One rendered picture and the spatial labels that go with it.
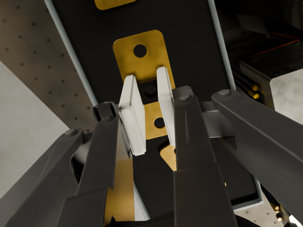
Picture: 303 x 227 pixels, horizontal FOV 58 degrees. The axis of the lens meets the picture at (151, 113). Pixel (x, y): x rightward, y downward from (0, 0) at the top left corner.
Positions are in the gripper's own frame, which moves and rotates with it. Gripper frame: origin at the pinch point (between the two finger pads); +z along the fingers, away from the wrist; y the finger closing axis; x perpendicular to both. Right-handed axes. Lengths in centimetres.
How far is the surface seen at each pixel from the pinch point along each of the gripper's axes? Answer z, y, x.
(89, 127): 56, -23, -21
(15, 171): 126, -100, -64
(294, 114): 14.4, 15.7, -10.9
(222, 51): 8.8, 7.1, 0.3
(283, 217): 22.5, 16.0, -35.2
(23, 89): 126, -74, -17
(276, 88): 14.4, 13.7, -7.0
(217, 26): 8.9, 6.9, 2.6
